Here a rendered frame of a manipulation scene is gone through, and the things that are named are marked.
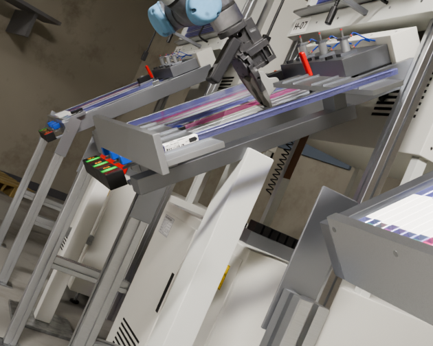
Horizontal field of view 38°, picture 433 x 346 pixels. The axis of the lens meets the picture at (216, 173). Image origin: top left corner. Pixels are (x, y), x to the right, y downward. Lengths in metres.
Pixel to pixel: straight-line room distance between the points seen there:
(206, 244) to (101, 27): 5.62
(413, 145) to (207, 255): 0.72
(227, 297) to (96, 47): 5.39
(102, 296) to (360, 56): 0.83
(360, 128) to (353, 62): 0.38
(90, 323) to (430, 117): 0.97
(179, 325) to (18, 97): 5.31
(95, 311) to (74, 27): 5.35
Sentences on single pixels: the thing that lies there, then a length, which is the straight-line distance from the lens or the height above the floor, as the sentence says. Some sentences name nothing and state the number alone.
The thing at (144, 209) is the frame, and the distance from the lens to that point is 1.33.
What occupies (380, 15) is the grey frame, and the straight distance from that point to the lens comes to 1.82.
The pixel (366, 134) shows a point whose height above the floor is 1.04.
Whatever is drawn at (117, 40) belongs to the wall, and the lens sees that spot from 6.83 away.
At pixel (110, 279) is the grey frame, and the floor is 0.46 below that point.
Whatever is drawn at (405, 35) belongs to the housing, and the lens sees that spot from 1.67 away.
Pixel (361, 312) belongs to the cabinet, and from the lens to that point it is 1.67.
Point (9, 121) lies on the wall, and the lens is 6.41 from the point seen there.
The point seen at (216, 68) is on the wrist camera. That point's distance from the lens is 1.48.
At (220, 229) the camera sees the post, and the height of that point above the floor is 0.65.
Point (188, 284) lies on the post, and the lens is 1.20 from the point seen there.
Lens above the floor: 0.70
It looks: 2 degrees up
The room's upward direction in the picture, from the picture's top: 24 degrees clockwise
